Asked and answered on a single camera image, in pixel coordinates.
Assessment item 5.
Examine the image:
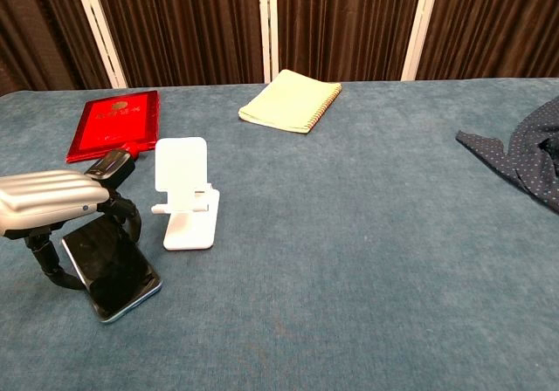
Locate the blue table mat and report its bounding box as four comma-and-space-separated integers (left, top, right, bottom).
0, 76, 559, 391

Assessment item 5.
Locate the red certificate book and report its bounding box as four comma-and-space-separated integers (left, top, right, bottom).
65, 90, 161, 164

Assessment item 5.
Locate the black smartphone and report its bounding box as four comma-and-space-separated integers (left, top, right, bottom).
60, 216, 163, 325

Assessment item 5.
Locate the pale yellow spiral notebook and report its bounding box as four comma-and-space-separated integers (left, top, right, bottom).
238, 68, 343, 135

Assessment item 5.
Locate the brown folding screen panel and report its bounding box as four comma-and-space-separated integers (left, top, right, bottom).
268, 0, 433, 83
414, 0, 559, 81
80, 0, 270, 89
0, 0, 128, 98

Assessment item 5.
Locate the left silver and black robot hand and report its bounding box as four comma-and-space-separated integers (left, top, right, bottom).
0, 168, 143, 292

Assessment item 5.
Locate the navy dotted cloth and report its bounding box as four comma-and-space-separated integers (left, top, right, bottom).
455, 95, 559, 216

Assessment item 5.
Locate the white folding phone stand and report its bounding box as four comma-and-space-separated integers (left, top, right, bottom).
151, 136, 221, 251

